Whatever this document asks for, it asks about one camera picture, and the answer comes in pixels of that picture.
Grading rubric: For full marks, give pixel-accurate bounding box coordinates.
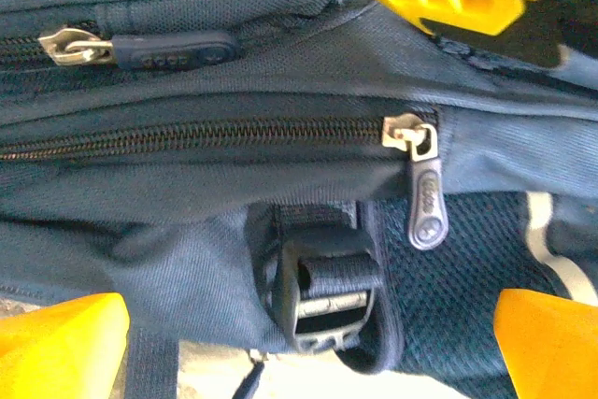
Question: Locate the navy blue student backpack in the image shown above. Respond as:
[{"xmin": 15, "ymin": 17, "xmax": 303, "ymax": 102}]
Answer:
[{"xmin": 0, "ymin": 0, "xmax": 598, "ymax": 399}]

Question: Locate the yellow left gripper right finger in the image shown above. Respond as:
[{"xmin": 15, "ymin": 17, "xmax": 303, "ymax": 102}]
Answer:
[{"xmin": 493, "ymin": 289, "xmax": 598, "ymax": 399}]

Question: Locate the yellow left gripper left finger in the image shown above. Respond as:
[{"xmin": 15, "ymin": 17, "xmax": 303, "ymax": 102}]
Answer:
[{"xmin": 0, "ymin": 292, "xmax": 131, "ymax": 399}]

